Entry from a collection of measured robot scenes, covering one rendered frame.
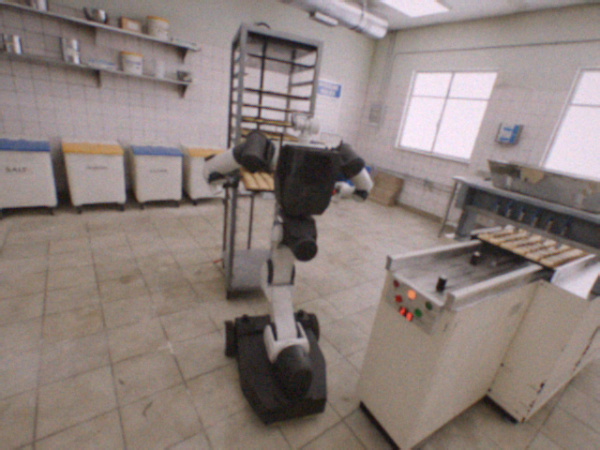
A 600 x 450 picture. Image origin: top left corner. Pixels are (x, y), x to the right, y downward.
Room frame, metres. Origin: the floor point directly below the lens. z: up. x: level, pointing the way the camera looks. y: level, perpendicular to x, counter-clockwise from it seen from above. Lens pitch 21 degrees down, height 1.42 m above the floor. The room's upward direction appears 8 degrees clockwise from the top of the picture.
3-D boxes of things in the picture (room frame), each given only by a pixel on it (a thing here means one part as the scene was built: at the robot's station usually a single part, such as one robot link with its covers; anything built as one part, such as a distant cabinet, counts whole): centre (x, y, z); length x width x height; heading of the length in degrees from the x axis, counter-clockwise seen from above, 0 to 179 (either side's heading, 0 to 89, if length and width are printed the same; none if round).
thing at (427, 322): (1.05, -0.46, 0.77); 0.24 x 0.04 x 0.14; 35
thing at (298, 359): (1.31, 0.03, 0.19); 0.64 x 0.52 x 0.33; 21
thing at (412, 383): (1.25, -0.76, 0.45); 0.70 x 0.34 x 0.90; 125
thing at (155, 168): (3.84, 2.06, 0.38); 0.64 x 0.54 x 0.77; 39
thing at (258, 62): (2.27, 0.40, 1.68); 0.60 x 0.40 x 0.02; 21
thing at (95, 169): (3.43, 2.56, 0.38); 0.64 x 0.54 x 0.77; 40
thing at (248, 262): (2.26, 0.40, 0.93); 0.64 x 0.51 x 1.78; 21
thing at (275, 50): (2.27, 0.40, 1.77); 0.60 x 0.40 x 0.02; 21
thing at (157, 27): (4.08, 2.09, 2.09); 0.25 x 0.24 x 0.21; 39
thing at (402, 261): (1.72, -1.19, 0.87); 2.01 x 0.03 x 0.07; 125
